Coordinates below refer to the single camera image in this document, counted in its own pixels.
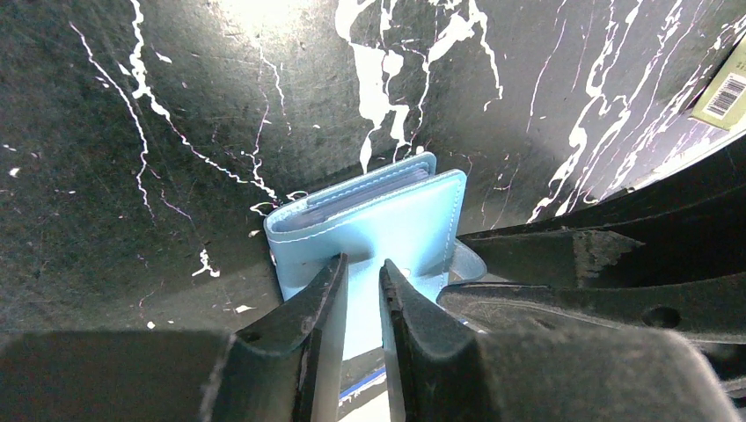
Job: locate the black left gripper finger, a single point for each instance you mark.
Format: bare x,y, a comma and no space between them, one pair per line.
686,227
439,369
283,367
703,310

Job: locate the blue card holder wallet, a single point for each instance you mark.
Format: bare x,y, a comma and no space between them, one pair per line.
406,212

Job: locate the white red small box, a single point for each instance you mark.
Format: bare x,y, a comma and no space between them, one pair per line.
722,104

